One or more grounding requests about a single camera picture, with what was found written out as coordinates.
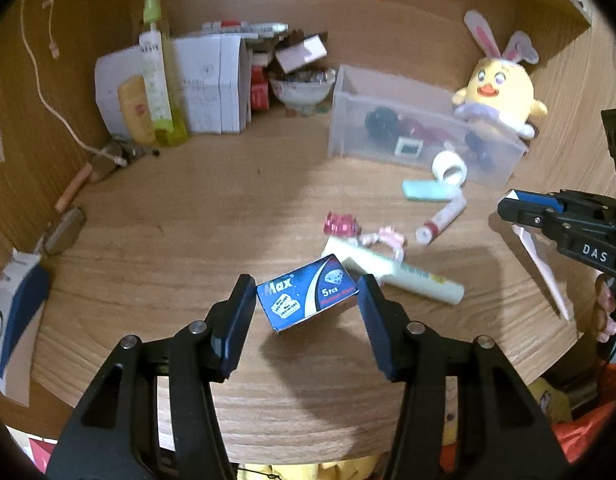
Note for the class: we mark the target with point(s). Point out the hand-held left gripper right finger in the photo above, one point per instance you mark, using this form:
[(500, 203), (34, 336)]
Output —
[(380, 325)]

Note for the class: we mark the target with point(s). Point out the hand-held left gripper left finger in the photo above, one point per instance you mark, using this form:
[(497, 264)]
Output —
[(233, 325)]

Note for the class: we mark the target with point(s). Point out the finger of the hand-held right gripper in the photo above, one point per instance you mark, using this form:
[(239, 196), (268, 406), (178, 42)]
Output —
[(522, 212), (537, 201)]

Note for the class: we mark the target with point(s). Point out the white plastic stick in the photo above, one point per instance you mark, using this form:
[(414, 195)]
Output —
[(542, 270)]

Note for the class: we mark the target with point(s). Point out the white green tube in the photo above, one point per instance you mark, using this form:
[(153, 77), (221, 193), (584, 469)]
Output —
[(412, 277)]

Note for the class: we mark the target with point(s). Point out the blue razor blade box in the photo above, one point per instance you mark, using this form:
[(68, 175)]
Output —
[(303, 295)]

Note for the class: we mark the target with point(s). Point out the red white tube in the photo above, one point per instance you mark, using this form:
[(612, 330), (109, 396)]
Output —
[(442, 220)]

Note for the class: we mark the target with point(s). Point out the pink hair clip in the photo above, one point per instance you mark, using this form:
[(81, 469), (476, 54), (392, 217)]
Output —
[(387, 237)]

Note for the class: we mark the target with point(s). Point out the white tape roll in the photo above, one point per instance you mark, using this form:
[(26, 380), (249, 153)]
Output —
[(447, 165)]

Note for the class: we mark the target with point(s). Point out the mint green box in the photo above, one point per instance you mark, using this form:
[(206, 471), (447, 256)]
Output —
[(425, 191)]

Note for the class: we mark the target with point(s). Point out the pink crown clip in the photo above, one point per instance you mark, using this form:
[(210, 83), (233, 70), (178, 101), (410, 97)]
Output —
[(342, 224)]

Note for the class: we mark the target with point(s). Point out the red packet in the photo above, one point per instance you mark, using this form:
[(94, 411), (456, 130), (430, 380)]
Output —
[(430, 132)]

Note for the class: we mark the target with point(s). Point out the white square case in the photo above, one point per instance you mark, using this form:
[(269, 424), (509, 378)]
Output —
[(407, 147)]

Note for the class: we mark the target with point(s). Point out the clear plastic bin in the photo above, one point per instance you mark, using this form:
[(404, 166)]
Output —
[(348, 135)]

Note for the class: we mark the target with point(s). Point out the person's right forearm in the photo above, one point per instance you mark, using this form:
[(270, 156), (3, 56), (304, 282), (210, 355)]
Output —
[(587, 435)]

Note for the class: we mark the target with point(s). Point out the person's right hand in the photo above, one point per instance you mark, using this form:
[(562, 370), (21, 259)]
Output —
[(605, 310)]

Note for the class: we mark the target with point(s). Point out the yellow chick plush toy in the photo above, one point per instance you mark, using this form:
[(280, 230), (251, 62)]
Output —
[(497, 90)]

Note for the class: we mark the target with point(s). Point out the brown flat compact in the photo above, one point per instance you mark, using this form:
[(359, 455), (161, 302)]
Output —
[(63, 232)]

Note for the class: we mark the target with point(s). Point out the brown wooden stick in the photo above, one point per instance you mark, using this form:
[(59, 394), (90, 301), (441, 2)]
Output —
[(73, 190)]

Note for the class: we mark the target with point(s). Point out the blue white box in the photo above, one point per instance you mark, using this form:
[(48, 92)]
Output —
[(18, 320)]

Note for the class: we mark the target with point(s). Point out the red can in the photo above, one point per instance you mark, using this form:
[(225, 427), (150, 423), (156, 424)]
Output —
[(260, 95)]

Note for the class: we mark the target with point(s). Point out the yellow cream tube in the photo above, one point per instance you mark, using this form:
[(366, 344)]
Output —
[(134, 110)]

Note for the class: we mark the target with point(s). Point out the folded white papers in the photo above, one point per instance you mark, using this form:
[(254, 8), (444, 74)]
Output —
[(208, 85)]

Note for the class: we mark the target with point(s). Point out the glass bowl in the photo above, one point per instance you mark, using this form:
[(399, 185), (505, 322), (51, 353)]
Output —
[(300, 92)]

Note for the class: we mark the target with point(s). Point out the small cardboard box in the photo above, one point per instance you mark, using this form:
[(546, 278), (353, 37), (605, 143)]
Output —
[(303, 55)]

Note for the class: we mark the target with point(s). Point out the red white marker pen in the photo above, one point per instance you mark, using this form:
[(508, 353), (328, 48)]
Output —
[(238, 25)]

